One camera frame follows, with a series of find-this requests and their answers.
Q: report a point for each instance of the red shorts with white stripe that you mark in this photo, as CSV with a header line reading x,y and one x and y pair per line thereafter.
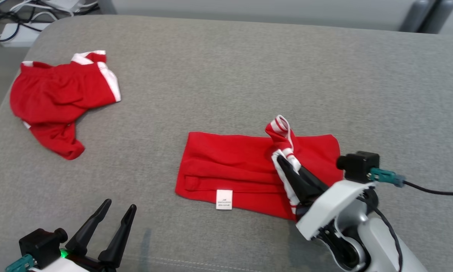
x,y
56,94

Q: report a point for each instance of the teal camera connector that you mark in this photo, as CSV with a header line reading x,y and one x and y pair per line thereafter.
x,y
20,263
385,176

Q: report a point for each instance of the plain white power adapter box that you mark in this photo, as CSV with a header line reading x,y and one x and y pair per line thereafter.
x,y
22,34

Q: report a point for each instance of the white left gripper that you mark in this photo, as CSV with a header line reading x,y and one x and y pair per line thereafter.
x,y
82,264

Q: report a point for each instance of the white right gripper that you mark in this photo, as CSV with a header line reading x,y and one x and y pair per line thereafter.
x,y
332,207

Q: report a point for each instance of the grey rounded partition foot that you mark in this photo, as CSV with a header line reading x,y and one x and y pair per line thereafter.
x,y
439,17
413,17

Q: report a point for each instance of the white power strip with sockets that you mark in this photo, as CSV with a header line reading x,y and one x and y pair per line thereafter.
x,y
64,3

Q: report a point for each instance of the teal left camera connector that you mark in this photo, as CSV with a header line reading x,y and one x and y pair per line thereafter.
x,y
20,263

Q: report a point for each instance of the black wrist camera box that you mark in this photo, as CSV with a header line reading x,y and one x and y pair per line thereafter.
x,y
41,243
358,166

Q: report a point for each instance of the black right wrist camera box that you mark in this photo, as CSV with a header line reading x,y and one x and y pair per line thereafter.
x,y
358,166

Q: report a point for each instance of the grey partition frame post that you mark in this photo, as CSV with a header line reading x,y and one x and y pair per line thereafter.
x,y
106,5

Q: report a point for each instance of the teal right camera connector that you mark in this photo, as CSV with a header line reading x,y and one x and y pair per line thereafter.
x,y
385,176

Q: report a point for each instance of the red Bulls 23 jersey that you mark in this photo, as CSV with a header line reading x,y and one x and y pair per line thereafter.
x,y
230,166

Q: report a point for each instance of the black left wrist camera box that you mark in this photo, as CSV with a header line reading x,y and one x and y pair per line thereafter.
x,y
41,243

